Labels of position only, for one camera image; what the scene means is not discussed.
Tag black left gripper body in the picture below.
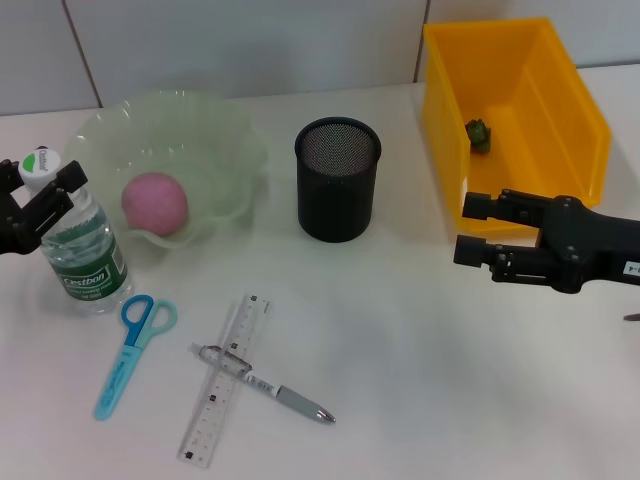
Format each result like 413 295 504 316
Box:
0 195 29 256

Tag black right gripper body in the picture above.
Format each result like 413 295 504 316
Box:
537 194 640 295

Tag green plastic scrap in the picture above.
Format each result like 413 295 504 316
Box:
464 118 494 154

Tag pink peach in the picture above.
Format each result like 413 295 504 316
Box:
121 172 190 237

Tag clear green-labelled water bottle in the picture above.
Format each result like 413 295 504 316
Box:
18 145 135 316

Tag blue scissors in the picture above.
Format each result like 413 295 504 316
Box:
94 294 179 422

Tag transparent plastic ruler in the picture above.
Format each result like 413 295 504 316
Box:
175 294 274 469

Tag pale green glass fruit plate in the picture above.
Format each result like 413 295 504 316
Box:
64 89 271 251

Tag grey and clear pen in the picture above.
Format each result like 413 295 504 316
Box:
191 342 337 426

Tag yellow plastic bin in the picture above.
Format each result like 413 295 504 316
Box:
422 17 612 236

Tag black mesh cup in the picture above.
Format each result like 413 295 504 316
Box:
293 116 383 244

